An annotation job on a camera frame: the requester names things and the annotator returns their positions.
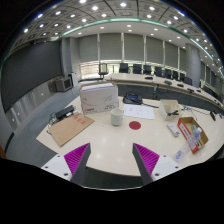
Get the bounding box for row of black office chairs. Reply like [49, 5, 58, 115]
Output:
[98, 61, 195, 86]

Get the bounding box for white open desk organizer box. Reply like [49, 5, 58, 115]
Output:
[158, 98, 183, 122]

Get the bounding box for round ceiling lights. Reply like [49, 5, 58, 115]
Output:
[19, 0, 224, 73]

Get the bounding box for flat round red coaster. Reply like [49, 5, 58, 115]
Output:
[128, 120, 142, 131]

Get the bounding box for white ceramic mug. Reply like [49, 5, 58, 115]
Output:
[110, 107, 125, 127]

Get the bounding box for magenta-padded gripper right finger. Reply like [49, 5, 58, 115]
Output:
[131, 142, 183, 186]

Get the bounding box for grey boxy monitor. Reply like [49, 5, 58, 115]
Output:
[53, 75, 74, 93]

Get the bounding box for brown paper envelope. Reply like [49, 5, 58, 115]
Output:
[48, 113, 96, 148]

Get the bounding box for black desk phone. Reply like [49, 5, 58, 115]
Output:
[122, 92, 144, 106]

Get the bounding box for black cable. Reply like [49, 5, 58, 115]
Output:
[141, 101, 160, 109]

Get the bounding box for long curved conference desk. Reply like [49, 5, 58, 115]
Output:
[104, 72, 224, 111]

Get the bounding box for white printed paper sheet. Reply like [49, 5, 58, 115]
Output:
[122, 103, 156, 120]

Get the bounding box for black power adapter with cables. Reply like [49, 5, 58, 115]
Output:
[49, 104, 77, 125]

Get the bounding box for cardboard box with red lid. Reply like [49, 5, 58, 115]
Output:
[176, 116, 210, 155]

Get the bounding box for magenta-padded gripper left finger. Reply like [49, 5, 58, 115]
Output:
[40, 142, 92, 187]

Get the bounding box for black pen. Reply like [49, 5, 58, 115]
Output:
[167, 109, 181, 118]

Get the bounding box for white copy paper carton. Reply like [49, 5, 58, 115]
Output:
[78, 81, 120, 115]

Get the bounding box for white remote control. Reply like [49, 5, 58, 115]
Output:
[166, 121, 181, 138]

